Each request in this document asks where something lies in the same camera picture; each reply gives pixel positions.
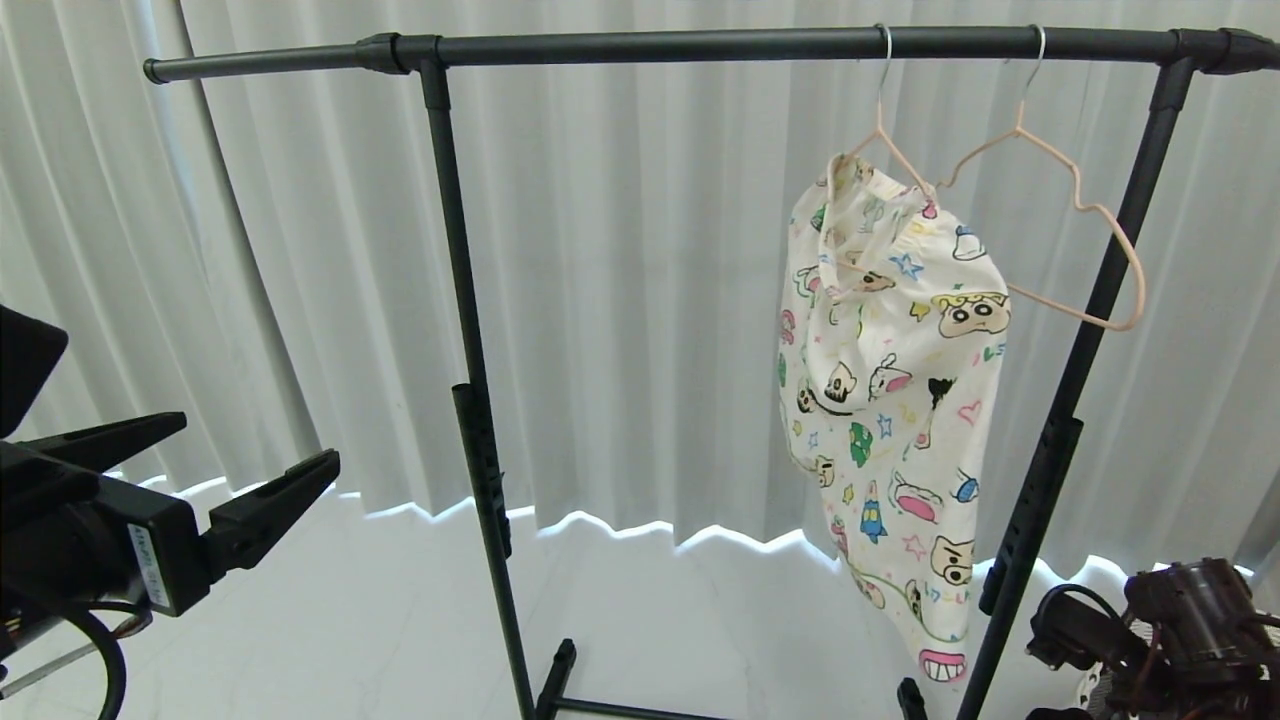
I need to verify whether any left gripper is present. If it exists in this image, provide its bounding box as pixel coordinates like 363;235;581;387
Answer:
0;412;341;626

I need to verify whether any cream printed garment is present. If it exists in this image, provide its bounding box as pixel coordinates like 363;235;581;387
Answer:
778;153;1013;686

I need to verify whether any pink clothes hanger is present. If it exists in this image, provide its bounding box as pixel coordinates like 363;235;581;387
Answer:
935;27;1148;333
820;25;941;301

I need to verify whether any black clothes rack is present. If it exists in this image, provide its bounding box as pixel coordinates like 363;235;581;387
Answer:
143;25;1280;720

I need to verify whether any white curtain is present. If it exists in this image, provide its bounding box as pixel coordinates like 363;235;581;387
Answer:
0;0;1280;586

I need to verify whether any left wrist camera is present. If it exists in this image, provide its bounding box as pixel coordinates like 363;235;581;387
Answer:
0;305;69;438

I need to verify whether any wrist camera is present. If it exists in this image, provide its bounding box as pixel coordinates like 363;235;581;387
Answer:
1027;590;1151;671
0;305;69;438

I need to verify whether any black cable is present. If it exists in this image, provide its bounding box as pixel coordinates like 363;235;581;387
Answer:
1045;583;1126;626
55;605;128;720

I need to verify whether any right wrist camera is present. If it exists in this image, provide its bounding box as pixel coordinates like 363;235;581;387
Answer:
1027;590;1151;671

